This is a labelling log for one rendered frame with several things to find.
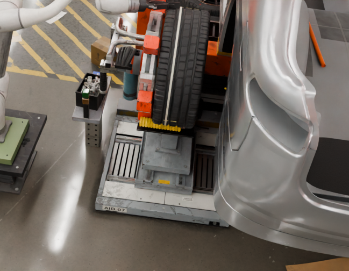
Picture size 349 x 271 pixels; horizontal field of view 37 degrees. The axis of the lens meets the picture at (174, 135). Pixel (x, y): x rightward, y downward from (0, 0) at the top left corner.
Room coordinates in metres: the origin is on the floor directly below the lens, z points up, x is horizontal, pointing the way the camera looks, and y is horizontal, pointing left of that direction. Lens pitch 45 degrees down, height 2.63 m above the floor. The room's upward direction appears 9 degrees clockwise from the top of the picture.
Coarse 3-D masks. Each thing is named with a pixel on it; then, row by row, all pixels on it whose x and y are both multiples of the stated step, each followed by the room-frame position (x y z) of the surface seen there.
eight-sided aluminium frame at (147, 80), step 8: (152, 16) 2.35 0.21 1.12; (160, 16) 2.36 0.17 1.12; (152, 24) 2.49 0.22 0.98; (160, 24) 2.47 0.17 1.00; (152, 32) 2.20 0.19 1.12; (160, 32) 2.52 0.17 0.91; (144, 56) 2.10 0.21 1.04; (152, 56) 2.10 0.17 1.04; (144, 64) 2.07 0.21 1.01; (152, 64) 2.08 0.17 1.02; (144, 72) 2.04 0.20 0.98; (152, 72) 2.05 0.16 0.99; (144, 80) 2.02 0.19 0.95; (152, 80) 2.03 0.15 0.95; (144, 88) 2.34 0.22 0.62; (152, 88) 2.36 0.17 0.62
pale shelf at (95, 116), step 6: (108, 78) 2.59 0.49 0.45; (108, 84) 2.52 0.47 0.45; (108, 90) 2.48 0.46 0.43; (102, 102) 2.35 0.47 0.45; (78, 108) 2.26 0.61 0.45; (102, 108) 2.30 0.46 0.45; (78, 114) 2.21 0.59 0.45; (90, 114) 2.23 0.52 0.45; (96, 114) 2.24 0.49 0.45; (78, 120) 2.18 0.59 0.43; (84, 120) 2.18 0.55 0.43; (90, 120) 2.18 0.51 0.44; (96, 120) 2.18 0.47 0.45
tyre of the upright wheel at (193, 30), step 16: (176, 16) 2.30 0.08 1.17; (192, 16) 2.33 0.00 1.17; (208, 16) 2.35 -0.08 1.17; (176, 32) 2.18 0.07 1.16; (192, 32) 2.20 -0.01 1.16; (208, 32) 2.22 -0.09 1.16; (160, 48) 2.11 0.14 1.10; (192, 48) 2.11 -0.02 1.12; (160, 64) 2.04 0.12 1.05; (176, 64) 2.05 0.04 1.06; (192, 64) 2.06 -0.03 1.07; (160, 80) 2.00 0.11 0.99; (176, 80) 2.00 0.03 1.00; (192, 80) 2.02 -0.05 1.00; (160, 96) 1.97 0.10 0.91; (176, 96) 1.98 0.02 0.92; (192, 96) 1.98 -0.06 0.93; (160, 112) 1.97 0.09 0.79; (176, 112) 1.97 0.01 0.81; (192, 112) 1.97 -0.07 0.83
